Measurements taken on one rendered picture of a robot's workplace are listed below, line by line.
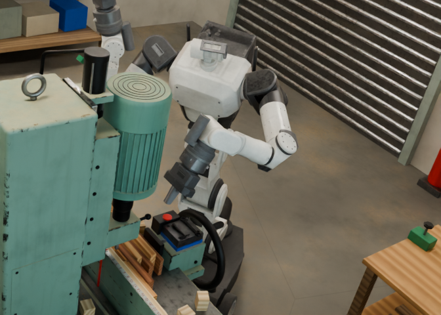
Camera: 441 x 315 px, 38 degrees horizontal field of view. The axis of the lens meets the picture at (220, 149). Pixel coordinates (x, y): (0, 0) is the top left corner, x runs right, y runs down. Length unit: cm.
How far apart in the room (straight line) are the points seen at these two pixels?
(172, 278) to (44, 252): 48
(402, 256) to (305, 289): 65
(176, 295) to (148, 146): 50
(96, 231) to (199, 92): 71
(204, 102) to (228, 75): 13
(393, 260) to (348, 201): 130
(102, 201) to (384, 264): 157
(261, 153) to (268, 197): 204
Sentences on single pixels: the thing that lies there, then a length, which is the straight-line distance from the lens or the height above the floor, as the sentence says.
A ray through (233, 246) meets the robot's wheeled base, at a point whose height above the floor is 17.
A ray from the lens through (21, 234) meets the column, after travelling 160.
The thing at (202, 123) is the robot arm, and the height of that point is 135.
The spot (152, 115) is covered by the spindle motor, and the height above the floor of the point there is 147.
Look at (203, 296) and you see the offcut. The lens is 190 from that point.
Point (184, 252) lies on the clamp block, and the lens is 201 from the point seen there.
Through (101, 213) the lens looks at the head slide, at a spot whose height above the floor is 118.
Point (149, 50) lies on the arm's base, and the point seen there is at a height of 133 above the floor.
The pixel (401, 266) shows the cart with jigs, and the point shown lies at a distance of 298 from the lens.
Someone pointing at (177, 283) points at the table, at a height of 90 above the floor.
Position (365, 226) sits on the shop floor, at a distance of 407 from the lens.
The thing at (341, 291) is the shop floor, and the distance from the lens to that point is 354.
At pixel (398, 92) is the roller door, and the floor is 45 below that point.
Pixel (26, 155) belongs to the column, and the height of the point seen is 145.
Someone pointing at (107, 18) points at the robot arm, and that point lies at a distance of 214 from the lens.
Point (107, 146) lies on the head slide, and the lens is 162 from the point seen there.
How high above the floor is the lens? 227
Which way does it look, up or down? 31 degrees down
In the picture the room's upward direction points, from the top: 13 degrees clockwise
